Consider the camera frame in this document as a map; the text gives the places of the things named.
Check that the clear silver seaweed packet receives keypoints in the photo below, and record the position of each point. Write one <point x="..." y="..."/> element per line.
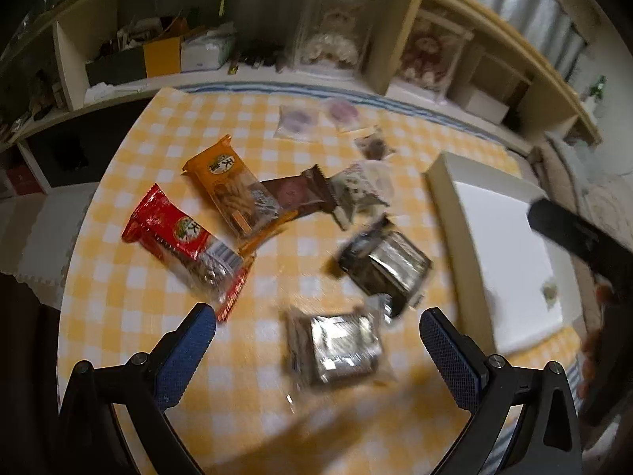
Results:
<point x="336" y="346"/>

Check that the clear packet with purple sweet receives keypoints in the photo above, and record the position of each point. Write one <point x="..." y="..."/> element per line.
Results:
<point x="341" y="109"/>
<point x="296" y="119"/>

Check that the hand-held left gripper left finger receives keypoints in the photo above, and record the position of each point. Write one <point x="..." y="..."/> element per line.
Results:
<point x="188" y="351"/>

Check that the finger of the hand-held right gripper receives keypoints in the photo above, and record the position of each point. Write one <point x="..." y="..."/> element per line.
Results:
<point x="559" y="225"/>

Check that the green bottle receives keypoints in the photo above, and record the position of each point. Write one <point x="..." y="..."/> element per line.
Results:
<point x="600" y="86"/>

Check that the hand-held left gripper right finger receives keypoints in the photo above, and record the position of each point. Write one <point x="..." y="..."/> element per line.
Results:
<point x="450" y="356"/>

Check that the dark grey box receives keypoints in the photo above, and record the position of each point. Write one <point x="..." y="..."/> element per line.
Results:
<point x="113" y="69"/>

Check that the white green tissue pack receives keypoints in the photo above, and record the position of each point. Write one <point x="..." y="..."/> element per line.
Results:
<point x="207" y="49"/>

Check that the yellow box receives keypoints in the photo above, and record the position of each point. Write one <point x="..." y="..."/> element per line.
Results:
<point x="162" y="57"/>

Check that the small white storage box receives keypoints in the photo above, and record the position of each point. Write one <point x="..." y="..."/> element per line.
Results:
<point x="487" y="106"/>

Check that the doll in clear case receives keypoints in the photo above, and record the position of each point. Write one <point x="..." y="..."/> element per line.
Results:
<point x="428" y="57"/>
<point x="331" y="34"/>

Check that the white cardboard box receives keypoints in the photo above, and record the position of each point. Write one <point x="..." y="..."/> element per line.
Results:
<point x="494" y="257"/>

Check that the pale blue blanket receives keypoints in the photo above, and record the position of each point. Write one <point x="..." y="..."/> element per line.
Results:
<point x="603" y="178"/>

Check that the white green-print nougat packet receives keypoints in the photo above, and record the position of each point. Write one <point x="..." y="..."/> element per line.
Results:
<point x="358" y="188"/>

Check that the cream wooden shelf unit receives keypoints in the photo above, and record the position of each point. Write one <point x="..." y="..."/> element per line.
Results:
<point x="395" y="34"/>

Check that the beige blanket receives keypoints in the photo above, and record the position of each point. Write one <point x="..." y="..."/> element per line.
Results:
<point x="564" y="178"/>

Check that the red snack packet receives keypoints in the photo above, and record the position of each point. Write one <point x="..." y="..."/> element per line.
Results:
<point x="168" y="232"/>

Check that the brown snack packet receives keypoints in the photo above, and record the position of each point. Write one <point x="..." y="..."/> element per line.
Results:
<point x="292" y="190"/>

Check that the clear packet with brown sweet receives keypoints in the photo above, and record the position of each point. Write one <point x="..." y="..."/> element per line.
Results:
<point x="373" y="146"/>

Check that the person's right hand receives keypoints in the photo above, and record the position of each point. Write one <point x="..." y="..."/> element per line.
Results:
<point x="589" y="361"/>

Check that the white lace cloth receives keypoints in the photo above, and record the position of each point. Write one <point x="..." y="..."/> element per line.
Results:
<point x="44" y="237"/>

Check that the yellow checked tablecloth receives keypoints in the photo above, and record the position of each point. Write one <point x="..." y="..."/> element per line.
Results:
<point x="148" y="356"/>

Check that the orange biscuit packet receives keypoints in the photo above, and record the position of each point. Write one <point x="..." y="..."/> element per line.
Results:
<point x="217" y="168"/>

